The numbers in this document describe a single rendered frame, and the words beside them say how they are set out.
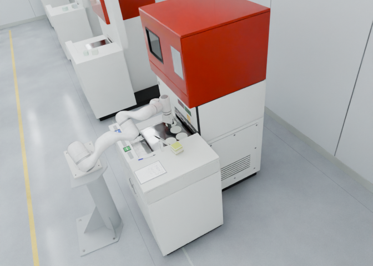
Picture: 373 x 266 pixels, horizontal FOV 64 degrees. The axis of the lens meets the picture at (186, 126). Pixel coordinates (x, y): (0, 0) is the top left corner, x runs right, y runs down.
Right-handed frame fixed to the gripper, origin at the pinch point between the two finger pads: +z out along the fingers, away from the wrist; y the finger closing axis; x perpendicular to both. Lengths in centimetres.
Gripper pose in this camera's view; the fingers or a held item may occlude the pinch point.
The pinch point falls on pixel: (169, 126)
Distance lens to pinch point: 267.6
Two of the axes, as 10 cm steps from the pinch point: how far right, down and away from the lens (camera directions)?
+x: 4.9, -5.9, 6.4
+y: 8.7, 2.4, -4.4
